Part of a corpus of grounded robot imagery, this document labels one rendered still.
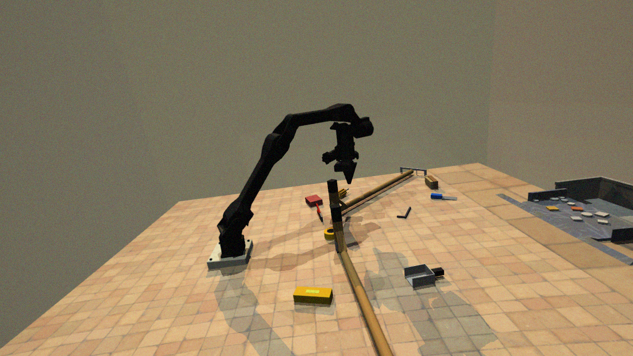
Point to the orange-yellow rectangular block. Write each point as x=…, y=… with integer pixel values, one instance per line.
x=313, y=295

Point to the yellow ring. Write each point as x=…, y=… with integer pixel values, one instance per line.
x=328, y=233

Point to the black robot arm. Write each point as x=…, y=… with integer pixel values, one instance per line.
x=238, y=213

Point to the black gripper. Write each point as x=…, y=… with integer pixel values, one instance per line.
x=347, y=153

